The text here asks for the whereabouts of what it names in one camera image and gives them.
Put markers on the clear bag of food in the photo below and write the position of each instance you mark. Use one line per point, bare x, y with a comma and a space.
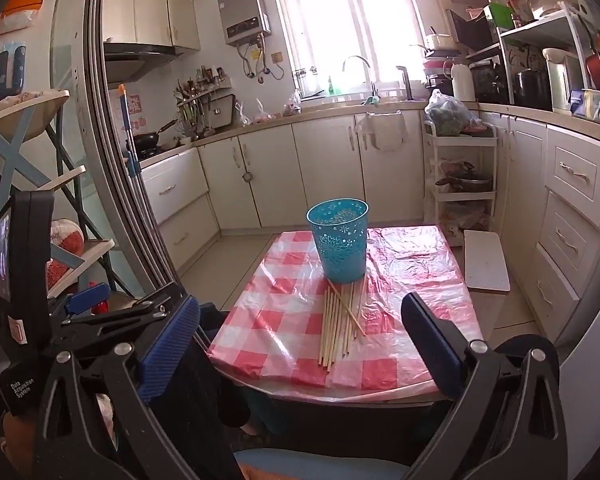
242, 116
262, 114
292, 106

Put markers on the wall rack of utensils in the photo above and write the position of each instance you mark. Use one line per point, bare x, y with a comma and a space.
195, 105

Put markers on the black range hood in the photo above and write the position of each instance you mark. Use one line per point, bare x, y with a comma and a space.
135, 57

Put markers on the cream base cabinets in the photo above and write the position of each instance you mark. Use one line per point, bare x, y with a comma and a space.
320, 170

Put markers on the red white checkered tablecloth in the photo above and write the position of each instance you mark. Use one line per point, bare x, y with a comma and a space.
275, 320

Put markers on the green bottle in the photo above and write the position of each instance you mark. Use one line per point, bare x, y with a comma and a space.
331, 86

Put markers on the white framed window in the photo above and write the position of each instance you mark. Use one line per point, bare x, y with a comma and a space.
345, 25

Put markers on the bag of snack packets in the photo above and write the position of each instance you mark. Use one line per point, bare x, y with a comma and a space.
462, 217

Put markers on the black stockpot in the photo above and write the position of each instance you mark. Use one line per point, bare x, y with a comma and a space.
531, 89

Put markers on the white rolling cart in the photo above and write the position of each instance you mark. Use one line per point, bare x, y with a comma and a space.
457, 141

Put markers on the cream wall cabinets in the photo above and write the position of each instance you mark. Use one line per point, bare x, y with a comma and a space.
150, 15

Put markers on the dark lidded pot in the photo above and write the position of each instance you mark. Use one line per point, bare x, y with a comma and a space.
467, 180

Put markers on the white hanging plastic bag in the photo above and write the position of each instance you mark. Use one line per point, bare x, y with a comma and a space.
382, 130

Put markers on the white countertop shelf rack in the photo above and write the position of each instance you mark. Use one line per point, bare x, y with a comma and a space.
540, 27

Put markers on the white cooking pot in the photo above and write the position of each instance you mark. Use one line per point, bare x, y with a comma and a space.
437, 41

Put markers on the black wok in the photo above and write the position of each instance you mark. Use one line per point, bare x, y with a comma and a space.
147, 139

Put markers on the white rice cooker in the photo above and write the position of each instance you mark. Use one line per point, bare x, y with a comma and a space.
562, 80

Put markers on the black countertop oven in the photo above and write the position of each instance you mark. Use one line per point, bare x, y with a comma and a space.
489, 82

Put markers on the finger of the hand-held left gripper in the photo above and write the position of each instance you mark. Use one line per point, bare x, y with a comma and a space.
87, 297
130, 310

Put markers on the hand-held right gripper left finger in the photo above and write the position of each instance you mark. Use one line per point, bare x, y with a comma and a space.
170, 347

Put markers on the wall socket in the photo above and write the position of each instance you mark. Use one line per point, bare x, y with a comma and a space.
277, 56

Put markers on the pink wall stickers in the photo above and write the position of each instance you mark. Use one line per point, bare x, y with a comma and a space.
136, 110

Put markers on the grey wall water heater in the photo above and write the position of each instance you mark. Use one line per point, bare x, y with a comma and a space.
242, 12

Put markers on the blue wooden folding shelf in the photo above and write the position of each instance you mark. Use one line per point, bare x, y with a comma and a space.
17, 157

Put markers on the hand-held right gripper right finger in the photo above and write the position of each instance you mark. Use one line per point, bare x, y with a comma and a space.
432, 342

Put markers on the plastic bag of greens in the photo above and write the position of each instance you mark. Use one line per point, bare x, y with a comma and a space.
447, 115

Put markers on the black angular tap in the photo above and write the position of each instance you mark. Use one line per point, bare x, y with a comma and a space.
408, 82

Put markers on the white stool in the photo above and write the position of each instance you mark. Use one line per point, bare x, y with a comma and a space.
486, 260

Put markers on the teal plastic cutout basket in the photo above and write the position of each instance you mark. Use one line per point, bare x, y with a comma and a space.
337, 247

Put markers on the white thermos jug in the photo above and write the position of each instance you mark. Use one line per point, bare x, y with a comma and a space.
463, 82

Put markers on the pile of wooden chopsticks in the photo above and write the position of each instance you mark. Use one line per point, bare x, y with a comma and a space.
330, 330

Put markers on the chrome gooseneck faucet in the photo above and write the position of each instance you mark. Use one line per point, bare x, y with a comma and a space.
356, 58

